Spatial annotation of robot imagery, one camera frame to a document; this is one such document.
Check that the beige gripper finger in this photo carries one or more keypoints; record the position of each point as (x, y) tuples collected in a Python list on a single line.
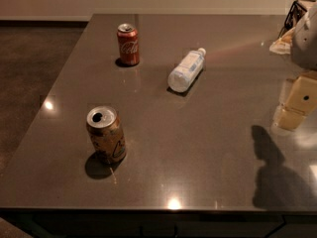
[(298, 98)]

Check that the clear plastic water bottle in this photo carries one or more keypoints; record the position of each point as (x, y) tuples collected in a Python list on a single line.
[(182, 76)]

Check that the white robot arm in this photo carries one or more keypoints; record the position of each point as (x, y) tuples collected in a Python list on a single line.
[(298, 38)]

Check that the crumpled paper bag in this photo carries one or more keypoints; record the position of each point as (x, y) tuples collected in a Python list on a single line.
[(283, 44)]

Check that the red cola can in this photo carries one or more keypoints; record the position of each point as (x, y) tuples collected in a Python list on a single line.
[(128, 41)]

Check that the gold soda can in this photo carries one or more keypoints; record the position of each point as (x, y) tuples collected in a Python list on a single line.
[(106, 134)]

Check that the black wire basket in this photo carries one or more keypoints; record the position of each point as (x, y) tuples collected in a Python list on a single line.
[(297, 10)]

